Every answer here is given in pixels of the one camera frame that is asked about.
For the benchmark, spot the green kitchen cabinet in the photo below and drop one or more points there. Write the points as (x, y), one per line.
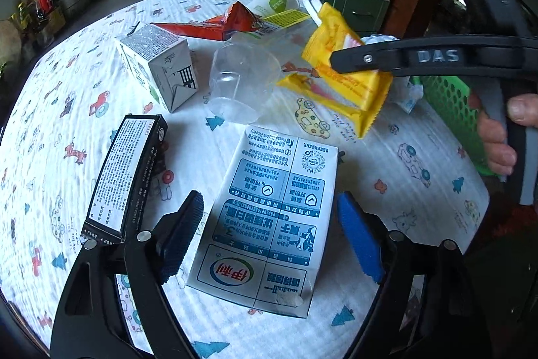
(357, 10)

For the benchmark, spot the white paper cup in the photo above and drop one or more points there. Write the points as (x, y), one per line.
(269, 3)

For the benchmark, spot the yellow condiment bottle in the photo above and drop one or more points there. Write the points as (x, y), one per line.
(26, 16)

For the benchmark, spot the person's right hand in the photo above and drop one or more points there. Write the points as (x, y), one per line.
(498, 144)

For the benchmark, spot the green plastic basket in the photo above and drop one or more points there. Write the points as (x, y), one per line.
(449, 98)

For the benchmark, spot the clear plastic cup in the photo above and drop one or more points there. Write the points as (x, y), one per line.
(235, 85)

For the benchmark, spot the white blue milk carton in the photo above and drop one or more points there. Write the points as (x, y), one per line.
(269, 216)

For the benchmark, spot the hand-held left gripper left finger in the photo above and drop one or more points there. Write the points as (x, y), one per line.
(180, 241)

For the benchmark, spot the yellow snack packet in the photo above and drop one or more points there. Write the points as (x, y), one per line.
(336, 31)

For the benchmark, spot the grey white drink carton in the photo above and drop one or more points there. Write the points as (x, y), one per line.
(147, 47)

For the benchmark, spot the red snack packet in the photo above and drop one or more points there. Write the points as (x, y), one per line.
(239, 18)

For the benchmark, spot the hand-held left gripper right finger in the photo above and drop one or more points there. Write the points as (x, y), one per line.
(361, 245)

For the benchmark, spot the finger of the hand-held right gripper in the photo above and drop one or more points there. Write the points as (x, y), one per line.
(365, 58)

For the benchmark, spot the clear bottle with yellow label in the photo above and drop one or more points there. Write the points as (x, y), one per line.
(286, 19)

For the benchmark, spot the printed white tablecloth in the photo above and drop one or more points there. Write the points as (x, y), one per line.
(63, 90)

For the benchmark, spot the black cardboard box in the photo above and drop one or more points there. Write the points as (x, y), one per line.
(122, 174)

